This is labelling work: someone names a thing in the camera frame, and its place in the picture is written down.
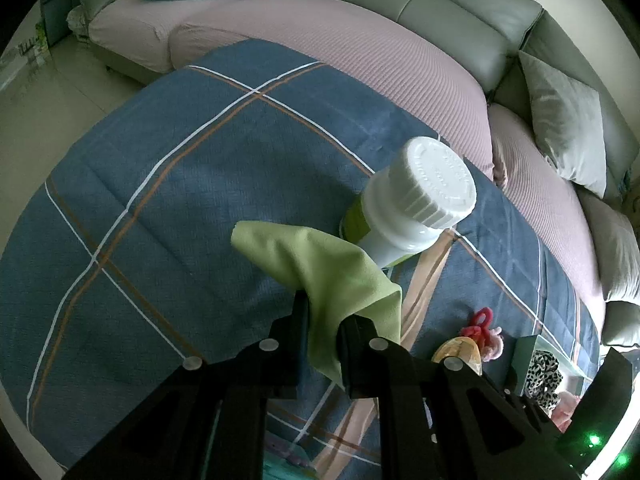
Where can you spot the leopard print scrunchie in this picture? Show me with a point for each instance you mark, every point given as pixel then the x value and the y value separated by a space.
pixel 542 377

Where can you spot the green cloth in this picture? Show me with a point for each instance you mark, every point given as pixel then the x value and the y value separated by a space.
pixel 330 280

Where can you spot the grey throw pillow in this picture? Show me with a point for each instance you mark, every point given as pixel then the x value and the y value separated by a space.
pixel 567 120
pixel 620 255

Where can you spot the blue plaid blanket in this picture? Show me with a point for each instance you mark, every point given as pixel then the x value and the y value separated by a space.
pixel 175 200

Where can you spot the teal cloth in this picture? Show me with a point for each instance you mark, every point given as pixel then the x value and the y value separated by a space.
pixel 287 466

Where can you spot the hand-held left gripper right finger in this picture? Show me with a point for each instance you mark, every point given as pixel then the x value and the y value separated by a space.
pixel 357 360

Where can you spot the white plastic bottle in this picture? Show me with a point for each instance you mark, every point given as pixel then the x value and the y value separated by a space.
pixel 420 200

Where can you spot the pink cloth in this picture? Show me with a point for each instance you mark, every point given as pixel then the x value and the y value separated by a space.
pixel 565 405

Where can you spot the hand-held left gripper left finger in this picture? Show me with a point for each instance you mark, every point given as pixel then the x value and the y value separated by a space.
pixel 295 345

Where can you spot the grey sofa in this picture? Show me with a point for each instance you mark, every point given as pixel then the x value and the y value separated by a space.
pixel 450 15

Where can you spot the pink sofa cover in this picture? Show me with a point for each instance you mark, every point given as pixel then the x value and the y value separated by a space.
pixel 350 45

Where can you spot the white tray with green rim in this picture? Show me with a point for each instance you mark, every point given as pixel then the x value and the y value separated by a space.
pixel 525 360

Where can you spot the dark blue cabinet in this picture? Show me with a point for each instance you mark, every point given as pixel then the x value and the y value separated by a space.
pixel 52 17

